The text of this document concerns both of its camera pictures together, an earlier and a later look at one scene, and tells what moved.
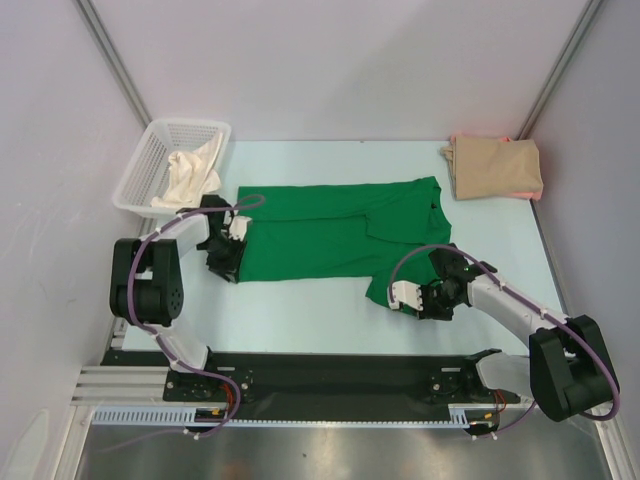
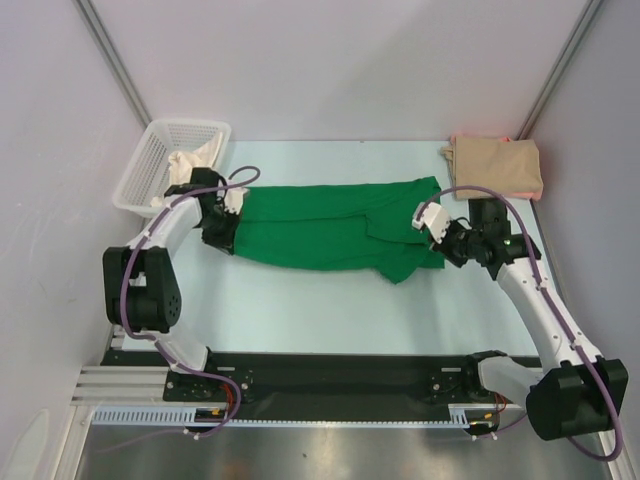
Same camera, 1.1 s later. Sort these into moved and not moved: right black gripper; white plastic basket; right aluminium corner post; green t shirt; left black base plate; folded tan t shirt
Moved: right black gripper; green t shirt
Not moved: right aluminium corner post; white plastic basket; folded tan t shirt; left black base plate
